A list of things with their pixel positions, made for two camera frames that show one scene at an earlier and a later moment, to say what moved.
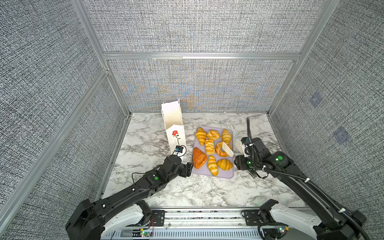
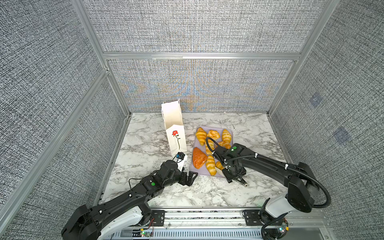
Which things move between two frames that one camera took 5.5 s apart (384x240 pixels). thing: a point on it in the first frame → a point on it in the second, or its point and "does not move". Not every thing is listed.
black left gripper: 186,169 → 190,179
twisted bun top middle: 213,134 does not move
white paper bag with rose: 173,117 does not move
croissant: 212,165 does not move
